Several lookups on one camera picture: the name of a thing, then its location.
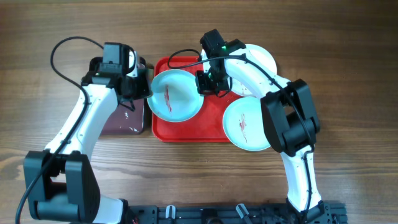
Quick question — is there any light blue plate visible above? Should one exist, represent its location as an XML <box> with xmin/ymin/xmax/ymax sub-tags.
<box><xmin>222</xmin><ymin>97</ymin><xmax>271</xmax><ymax>151</ymax></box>
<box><xmin>147</xmin><ymin>69</ymin><xmax>204</xmax><ymax>123</ymax></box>

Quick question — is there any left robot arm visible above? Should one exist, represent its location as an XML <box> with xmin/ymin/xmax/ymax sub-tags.
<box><xmin>15</xmin><ymin>42</ymin><xmax>152</xmax><ymax>223</ymax></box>

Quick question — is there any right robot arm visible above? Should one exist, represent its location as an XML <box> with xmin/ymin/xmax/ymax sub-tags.
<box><xmin>196</xmin><ymin>29</ymin><xmax>322</xmax><ymax>223</ymax></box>

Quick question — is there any black water tray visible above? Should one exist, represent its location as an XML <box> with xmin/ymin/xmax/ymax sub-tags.
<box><xmin>90</xmin><ymin>57</ymin><xmax>145</xmax><ymax>135</ymax></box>

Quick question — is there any red plastic tray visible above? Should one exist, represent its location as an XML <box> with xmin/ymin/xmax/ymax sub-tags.
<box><xmin>152</xmin><ymin>55</ymin><xmax>274</xmax><ymax>143</ymax></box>

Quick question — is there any white plate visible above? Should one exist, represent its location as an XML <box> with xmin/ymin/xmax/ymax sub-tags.
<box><xmin>231</xmin><ymin>44</ymin><xmax>277</xmax><ymax>97</ymax></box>

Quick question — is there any left black cable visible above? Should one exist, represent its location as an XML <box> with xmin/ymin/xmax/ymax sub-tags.
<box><xmin>14</xmin><ymin>36</ymin><xmax>105</xmax><ymax>224</ymax></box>

